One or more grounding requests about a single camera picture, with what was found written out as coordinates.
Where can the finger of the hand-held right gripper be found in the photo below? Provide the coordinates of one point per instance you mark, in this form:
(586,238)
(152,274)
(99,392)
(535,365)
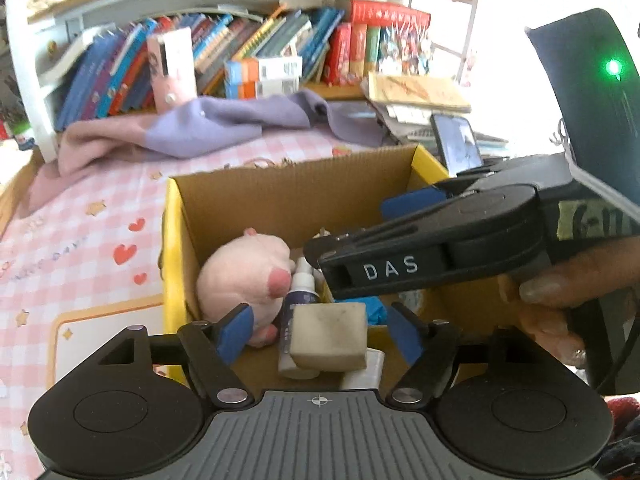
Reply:
(410,205)
(340,247)

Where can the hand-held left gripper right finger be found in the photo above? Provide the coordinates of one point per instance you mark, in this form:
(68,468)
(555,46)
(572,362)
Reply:
(402,335)

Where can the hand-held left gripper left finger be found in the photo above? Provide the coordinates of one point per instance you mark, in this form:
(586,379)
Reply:
(237,332)

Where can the blue plastic packet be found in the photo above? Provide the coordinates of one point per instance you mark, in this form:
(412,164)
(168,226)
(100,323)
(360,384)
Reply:
(376,310)

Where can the pink plush pig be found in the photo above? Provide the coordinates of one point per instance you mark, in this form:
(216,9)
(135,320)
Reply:
(240,270)

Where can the white spray bottle dark label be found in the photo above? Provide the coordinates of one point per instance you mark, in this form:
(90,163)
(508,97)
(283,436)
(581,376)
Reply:
(300,297)

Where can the yellow cardboard box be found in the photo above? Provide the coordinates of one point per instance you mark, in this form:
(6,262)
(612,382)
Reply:
(280,200)

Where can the beige sponge block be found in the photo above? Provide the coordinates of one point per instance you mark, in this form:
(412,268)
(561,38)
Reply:
(325,332)

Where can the person's right hand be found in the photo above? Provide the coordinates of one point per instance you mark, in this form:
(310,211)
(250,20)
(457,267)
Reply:
(575,280)

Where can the black smartphone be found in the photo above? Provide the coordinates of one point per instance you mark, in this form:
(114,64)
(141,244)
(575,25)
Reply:
(457,145)

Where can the tan notebook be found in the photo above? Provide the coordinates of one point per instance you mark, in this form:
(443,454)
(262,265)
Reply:
(420,92)

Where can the red boxed book set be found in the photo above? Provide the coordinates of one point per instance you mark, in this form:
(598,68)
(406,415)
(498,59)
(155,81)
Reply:
(370,45)

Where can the orange blue white box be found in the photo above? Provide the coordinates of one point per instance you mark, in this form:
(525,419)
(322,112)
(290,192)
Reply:
(265,67)
(260,90)

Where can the pink and purple cloth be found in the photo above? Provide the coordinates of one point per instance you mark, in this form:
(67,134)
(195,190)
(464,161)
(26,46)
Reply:
(200,125)

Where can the red dark patterned clothing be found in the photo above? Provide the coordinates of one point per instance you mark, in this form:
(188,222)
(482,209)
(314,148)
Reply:
(622,435)

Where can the row of colourful books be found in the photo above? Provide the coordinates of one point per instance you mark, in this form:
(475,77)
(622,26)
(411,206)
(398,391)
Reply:
(115,75)

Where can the white bookshelf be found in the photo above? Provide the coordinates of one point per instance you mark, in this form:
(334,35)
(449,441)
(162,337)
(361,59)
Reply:
(45,110)

